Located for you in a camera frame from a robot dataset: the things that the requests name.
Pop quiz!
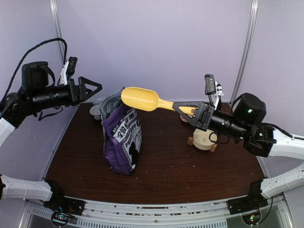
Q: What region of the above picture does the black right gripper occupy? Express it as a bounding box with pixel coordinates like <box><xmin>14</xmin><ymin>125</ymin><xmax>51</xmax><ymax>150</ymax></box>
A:
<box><xmin>172</xmin><ymin>102</ymin><xmax>248</xmax><ymax>142</ymax></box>

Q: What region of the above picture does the purple pet food bag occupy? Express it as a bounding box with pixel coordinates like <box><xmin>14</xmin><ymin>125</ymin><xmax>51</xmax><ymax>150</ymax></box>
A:
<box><xmin>99</xmin><ymin>87</ymin><xmax>142</xmax><ymax>175</ymax></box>

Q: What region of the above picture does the yellow plastic food scoop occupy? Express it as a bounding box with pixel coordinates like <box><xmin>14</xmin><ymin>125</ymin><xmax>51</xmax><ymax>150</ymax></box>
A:
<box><xmin>121</xmin><ymin>86</ymin><xmax>196</xmax><ymax>119</ymax></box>

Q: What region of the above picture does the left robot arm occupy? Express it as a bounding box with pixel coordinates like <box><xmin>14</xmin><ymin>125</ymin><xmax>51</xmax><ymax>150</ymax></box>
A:
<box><xmin>0</xmin><ymin>57</ymin><xmax>103</xmax><ymax>211</ymax></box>

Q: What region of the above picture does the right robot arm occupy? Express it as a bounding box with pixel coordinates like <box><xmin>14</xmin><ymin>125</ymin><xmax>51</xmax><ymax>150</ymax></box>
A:
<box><xmin>173</xmin><ymin>93</ymin><xmax>304</xmax><ymax>160</ymax></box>

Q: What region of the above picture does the cream cat-ear pet bowl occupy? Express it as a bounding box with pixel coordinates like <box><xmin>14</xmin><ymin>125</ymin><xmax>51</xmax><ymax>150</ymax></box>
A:
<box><xmin>192</xmin><ymin>129</ymin><xmax>218</xmax><ymax>151</ymax></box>

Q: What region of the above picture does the pale ribbed ceramic cup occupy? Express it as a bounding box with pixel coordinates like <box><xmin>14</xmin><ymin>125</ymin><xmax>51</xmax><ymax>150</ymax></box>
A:
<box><xmin>92</xmin><ymin>97</ymin><xmax>106</xmax><ymax>105</ymax></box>

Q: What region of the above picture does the navy white-dotted cup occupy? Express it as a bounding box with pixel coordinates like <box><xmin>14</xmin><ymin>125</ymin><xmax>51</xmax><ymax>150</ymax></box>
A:
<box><xmin>89</xmin><ymin>105</ymin><xmax>102</xmax><ymax>121</ymax></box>

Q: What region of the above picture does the wooden stand under cream bowl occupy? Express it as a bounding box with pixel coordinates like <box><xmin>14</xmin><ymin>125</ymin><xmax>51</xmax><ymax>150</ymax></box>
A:
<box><xmin>188</xmin><ymin>137</ymin><xmax>218</xmax><ymax>152</ymax></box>

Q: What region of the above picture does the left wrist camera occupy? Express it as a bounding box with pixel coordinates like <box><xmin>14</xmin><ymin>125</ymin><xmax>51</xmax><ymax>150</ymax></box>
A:
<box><xmin>57</xmin><ymin>57</ymin><xmax>78</xmax><ymax>86</ymax></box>

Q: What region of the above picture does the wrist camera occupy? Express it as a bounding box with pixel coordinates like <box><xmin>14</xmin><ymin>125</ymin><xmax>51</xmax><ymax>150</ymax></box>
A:
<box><xmin>57</xmin><ymin>57</ymin><xmax>78</xmax><ymax>86</ymax></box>
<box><xmin>204</xmin><ymin>74</ymin><xmax>224</xmax><ymax>110</ymax></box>

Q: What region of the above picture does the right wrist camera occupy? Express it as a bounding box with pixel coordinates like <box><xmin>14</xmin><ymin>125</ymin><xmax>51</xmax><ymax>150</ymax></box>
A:
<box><xmin>204</xmin><ymin>74</ymin><xmax>224</xmax><ymax>110</ymax></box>

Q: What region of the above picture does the aluminium corner post right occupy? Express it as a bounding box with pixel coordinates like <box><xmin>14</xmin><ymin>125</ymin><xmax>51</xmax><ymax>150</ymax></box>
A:
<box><xmin>229</xmin><ymin>0</ymin><xmax>259</xmax><ymax>105</ymax></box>

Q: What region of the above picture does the aluminium corner post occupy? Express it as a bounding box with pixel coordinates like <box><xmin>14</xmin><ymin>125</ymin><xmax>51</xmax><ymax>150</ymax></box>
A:
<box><xmin>229</xmin><ymin>0</ymin><xmax>259</xmax><ymax>105</ymax></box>
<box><xmin>49</xmin><ymin>0</ymin><xmax>79</xmax><ymax>105</ymax></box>

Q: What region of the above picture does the black braided left cable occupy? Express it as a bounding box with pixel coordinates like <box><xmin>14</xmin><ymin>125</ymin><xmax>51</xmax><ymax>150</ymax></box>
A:
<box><xmin>0</xmin><ymin>38</ymin><xmax>68</xmax><ymax>119</ymax></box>

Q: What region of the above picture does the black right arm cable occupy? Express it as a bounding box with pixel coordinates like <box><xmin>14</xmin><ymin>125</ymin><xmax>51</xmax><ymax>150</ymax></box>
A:
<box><xmin>270</xmin><ymin>123</ymin><xmax>304</xmax><ymax>141</ymax></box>

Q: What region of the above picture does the aluminium corner post left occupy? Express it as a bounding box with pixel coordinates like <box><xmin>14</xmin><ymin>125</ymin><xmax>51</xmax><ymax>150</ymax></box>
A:
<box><xmin>49</xmin><ymin>0</ymin><xmax>79</xmax><ymax>105</ymax></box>

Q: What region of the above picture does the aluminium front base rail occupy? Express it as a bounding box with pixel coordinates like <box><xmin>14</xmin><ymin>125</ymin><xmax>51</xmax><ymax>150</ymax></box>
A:
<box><xmin>20</xmin><ymin>187</ymin><xmax>294</xmax><ymax>228</ymax></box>

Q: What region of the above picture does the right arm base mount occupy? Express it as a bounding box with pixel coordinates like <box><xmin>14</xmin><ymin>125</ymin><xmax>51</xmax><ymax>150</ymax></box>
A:
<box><xmin>227</xmin><ymin>179</ymin><xmax>268</xmax><ymax>226</ymax></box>

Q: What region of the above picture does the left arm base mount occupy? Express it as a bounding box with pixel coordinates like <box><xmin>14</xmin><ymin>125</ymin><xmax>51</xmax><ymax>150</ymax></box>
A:
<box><xmin>43</xmin><ymin>180</ymin><xmax>85</xmax><ymax>228</ymax></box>

